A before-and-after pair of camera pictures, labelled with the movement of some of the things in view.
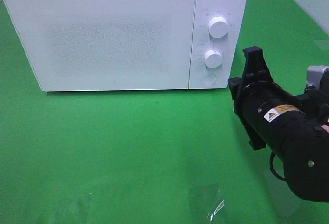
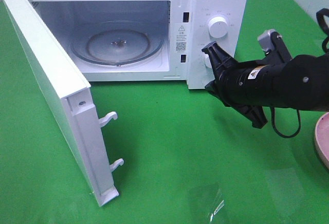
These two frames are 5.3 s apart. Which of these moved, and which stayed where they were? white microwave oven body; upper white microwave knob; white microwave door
Moved: white microwave door
Stayed: white microwave oven body; upper white microwave knob
